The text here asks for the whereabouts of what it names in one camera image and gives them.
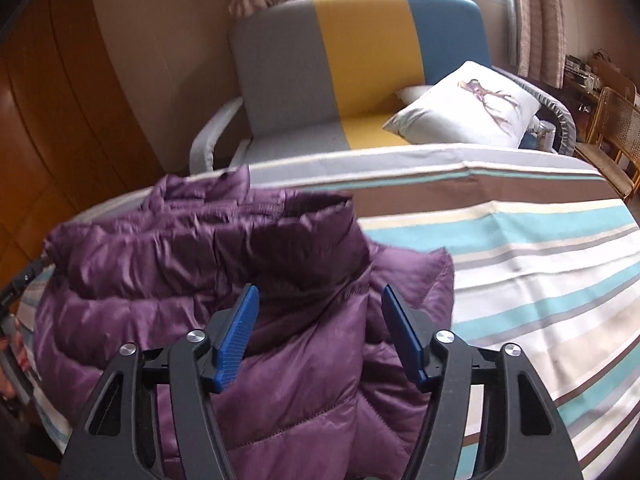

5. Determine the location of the wicker chair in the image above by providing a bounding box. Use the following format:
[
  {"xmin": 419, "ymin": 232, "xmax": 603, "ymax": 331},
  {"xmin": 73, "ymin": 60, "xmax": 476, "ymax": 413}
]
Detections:
[{"xmin": 575, "ymin": 86, "xmax": 640, "ymax": 202}]

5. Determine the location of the grey padded rail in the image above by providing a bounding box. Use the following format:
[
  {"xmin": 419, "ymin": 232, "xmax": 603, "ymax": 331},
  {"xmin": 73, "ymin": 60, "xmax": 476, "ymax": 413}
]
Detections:
[{"xmin": 492, "ymin": 65, "xmax": 577, "ymax": 154}]

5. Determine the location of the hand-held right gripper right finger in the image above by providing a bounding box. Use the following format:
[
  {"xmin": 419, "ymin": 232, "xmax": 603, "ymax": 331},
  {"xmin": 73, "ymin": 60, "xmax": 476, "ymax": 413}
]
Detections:
[{"xmin": 381, "ymin": 284, "xmax": 583, "ymax": 480}]

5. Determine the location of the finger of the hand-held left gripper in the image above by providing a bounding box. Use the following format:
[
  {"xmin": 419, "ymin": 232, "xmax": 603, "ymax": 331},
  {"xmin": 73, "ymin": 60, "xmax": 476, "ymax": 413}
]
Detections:
[{"xmin": 0, "ymin": 256, "xmax": 54, "ymax": 312}]

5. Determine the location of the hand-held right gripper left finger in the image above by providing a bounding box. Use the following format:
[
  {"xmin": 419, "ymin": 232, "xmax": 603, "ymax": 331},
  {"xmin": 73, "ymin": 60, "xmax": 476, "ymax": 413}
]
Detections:
[{"xmin": 59, "ymin": 284, "xmax": 261, "ymax": 480}]

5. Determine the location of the cream pillow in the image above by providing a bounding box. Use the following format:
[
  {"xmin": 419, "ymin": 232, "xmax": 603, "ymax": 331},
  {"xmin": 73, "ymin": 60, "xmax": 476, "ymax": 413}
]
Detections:
[{"xmin": 394, "ymin": 85, "xmax": 434, "ymax": 107}]

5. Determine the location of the silver tin can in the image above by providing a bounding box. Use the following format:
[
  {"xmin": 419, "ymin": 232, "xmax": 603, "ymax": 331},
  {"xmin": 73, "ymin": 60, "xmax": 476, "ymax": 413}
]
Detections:
[{"xmin": 532, "ymin": 119, "xmax": 557, "ymax": 151}]

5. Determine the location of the brown paper bag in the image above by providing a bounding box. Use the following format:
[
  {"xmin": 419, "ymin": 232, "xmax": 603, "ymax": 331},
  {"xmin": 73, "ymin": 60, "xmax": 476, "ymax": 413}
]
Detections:
[{"xmin": 587, "ymin": 50, "xmax": 639, "ymax": 96}]

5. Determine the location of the purple puffer jacket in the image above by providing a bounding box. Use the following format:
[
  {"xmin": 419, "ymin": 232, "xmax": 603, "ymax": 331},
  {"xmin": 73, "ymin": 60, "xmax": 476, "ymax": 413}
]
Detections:
[{"xmin": 32, "ymin": 164, "xmax": 456, "ymax": 480}]

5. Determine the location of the white printed pillow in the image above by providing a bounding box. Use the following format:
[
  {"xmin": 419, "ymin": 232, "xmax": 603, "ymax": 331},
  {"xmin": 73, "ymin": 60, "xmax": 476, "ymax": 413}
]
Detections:
[{"xmin": 382, "ymin": 60, "xmax": 543, "ymax": 149}]

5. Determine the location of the striped bed blanket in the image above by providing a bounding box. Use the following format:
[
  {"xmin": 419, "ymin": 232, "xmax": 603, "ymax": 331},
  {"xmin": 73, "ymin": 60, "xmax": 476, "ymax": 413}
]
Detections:
[{"xmin": 30, "ymin": 142, "xmax": 640, "ymax": 480}]

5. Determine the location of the wooden wardrobe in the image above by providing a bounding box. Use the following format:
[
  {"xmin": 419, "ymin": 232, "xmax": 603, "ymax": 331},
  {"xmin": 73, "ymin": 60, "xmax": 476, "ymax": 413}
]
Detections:
[{"xmin": 0, "ymin": 0, "xmax": 167, "ymax": 282}]

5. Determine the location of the cluttered side table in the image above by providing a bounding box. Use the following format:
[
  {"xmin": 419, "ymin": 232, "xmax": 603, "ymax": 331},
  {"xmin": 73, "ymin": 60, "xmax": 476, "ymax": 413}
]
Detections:
[{"xmin": 564, "ymin": 54, "xmax": 601, "ymax": 95}]

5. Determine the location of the person's left hand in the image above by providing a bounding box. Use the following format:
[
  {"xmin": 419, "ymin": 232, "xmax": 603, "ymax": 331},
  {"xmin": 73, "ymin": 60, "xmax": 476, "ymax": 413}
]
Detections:
[{"xmin": 0, "ymin": 332, "xmax": 30, "ymax": 402}]

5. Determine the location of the grey yellow blue sofa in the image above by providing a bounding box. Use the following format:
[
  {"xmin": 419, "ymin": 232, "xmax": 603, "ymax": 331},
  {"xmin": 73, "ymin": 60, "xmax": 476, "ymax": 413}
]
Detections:
[{"xmin": 189, "ymin": 0, "xmax": 493, "ymax": 172}]

